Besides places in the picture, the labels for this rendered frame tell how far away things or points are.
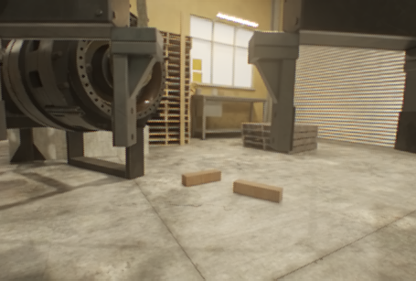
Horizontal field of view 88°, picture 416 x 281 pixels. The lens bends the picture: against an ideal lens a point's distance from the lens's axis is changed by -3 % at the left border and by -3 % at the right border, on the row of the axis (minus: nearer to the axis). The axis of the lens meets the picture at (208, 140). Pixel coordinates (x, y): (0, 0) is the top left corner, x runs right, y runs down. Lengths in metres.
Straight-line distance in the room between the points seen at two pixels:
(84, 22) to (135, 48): 0.04
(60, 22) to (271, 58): 0.17
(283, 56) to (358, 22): 0.06
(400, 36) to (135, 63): 0.23
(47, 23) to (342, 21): 0.24
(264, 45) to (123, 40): 0.12
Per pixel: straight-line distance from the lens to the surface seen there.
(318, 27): 0.22
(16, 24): 0.26
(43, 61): 0.98
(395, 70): 5.85
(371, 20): 0.24
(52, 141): 3.64
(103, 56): 0.96
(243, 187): 1.95
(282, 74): 0.21
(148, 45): 0.21
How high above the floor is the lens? 0.69
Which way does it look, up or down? 7 degrees down
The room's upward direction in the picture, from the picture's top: 2 degrees clockwise
